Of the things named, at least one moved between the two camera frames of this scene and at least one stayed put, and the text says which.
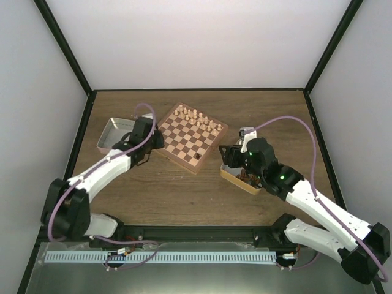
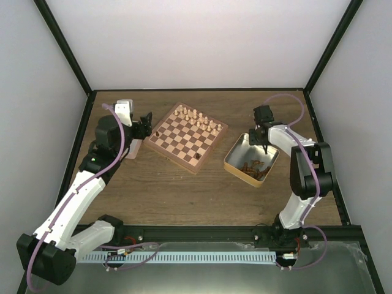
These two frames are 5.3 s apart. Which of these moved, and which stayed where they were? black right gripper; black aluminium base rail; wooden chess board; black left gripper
Moved: black right gripper; black left gripper
Stayed: wooden chess board; black aluminium base rail
